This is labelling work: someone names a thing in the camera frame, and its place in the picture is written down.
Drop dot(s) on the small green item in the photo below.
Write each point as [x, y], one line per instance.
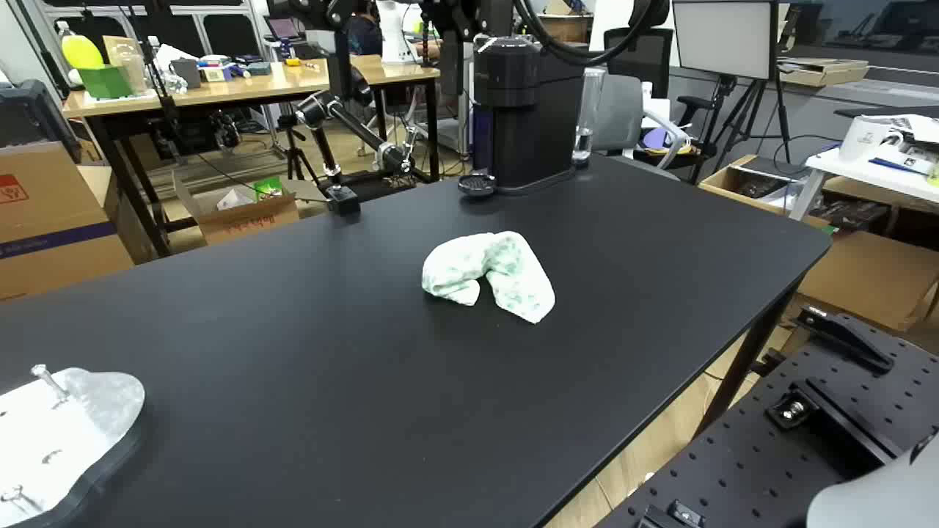
[267, 185]

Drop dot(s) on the green container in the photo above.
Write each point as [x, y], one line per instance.
[105, 84]

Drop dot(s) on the black coffee machine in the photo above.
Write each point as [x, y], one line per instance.
[523, 108]

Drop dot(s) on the large cardboard box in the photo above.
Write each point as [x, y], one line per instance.
[49, 223]

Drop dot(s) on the clear glass cup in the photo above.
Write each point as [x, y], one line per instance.
[609, 108]

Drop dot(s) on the black perforated breadboard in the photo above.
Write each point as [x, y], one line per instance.
[860, 413]

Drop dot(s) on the small black tripod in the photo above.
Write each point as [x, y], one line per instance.
[297, 149]

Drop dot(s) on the flat cardboard box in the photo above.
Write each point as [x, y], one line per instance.
[869, 281]

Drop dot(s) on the tall black tripod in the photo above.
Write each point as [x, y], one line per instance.
[750, 118]

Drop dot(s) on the black bracket bar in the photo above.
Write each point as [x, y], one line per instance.
[844, 338]

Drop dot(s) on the white green floral cloth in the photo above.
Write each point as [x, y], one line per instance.
[487, 267]

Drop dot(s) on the open cardboard box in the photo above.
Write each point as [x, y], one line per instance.
[244, 218]

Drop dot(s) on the black clamp with metal bolt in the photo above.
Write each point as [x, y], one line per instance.
[796, 408]

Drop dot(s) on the long wooden workbench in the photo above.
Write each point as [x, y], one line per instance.
[244, 84]

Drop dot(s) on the white projection board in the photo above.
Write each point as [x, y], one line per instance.
[724, 37]

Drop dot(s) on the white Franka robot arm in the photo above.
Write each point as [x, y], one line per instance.
[881, 501]

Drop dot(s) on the yellow round object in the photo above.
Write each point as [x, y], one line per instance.
[81, 50]

